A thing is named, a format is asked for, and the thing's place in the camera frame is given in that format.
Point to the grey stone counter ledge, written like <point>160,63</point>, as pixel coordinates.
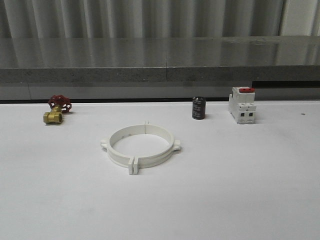
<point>222,61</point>

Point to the white circuit breaker red switch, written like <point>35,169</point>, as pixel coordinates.
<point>241,104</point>

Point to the brass valve red handwheel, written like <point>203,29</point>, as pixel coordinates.
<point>59,105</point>

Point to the white half-ring pipe clamp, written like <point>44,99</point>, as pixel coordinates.
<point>155,159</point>

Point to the black cylindrical capacitor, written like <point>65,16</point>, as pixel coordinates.
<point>198,108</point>

